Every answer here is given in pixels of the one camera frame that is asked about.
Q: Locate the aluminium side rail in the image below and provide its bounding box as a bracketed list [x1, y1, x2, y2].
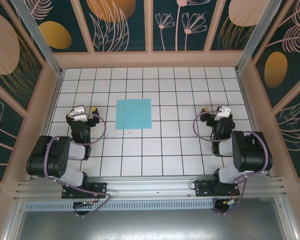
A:
[29, 69, 66, 181]
[236, 71, 275, 177]

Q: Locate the small green circuit board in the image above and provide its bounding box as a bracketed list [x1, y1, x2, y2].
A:
[223, 197, 242, 208]

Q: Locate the slotted grey cable duct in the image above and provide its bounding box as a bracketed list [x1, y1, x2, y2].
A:
[23, 199, 216, 212]

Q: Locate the aluminium frame post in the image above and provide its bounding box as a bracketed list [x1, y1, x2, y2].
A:
[11, 0, 66, 77]
[234, 0, 282, 74]

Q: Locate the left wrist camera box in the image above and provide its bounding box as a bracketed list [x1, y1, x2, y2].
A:
[69, 105, 89, 123]

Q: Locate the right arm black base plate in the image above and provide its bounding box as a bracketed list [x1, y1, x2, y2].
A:
[194, 179, 241, 199]

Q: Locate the aluminium mounting rail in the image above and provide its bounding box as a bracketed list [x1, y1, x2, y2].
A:
[13, 174, 289, 201]

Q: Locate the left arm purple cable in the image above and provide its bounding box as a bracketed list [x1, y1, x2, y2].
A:
[43, 111, 114, 219]

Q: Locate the grey metal sheet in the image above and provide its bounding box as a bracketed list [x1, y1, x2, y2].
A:
[4, 197, 300, 240]

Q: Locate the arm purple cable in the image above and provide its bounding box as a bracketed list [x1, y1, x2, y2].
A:
[192, 111, 270, 215]
[43, 111, 114, 219]

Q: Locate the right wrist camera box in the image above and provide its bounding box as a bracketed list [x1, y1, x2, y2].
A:
[213, 104, 233, 122]

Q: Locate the light blue paper sheet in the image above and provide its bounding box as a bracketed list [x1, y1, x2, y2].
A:
[114, 98, 153, 130]

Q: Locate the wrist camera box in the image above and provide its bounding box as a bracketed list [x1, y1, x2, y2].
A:
[69, 105, 89, 123]
[213, 104, 233, 122]

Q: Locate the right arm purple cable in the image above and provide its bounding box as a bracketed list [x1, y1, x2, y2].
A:
[192, 111, 270, 215]

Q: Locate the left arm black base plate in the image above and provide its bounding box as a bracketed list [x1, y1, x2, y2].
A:
[61, 181, 108, 200]

